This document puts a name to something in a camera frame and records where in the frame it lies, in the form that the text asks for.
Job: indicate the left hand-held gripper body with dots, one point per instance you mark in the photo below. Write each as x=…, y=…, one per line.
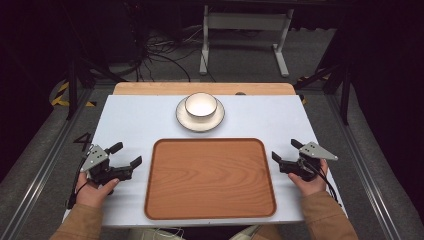
x=100, y=166

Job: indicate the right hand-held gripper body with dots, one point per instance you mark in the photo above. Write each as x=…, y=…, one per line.
x=306, y=160

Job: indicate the wooden tray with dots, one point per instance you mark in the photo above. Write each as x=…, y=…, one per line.
x=210, y=178

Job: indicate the white plate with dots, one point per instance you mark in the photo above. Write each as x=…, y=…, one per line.
x=200, y=124

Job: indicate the white bowl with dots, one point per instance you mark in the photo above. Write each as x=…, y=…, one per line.
x=201, y=105

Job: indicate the person's right hand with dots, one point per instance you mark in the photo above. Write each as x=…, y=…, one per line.
x=310, y=185

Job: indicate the person's left hand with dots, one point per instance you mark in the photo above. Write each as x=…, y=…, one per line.
x=93, y=191

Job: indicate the black metal stand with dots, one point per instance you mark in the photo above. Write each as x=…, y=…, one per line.
x=333, y=80
x=80, y=76

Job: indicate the white metal stand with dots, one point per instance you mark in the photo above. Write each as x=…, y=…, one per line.
x=246, y=36

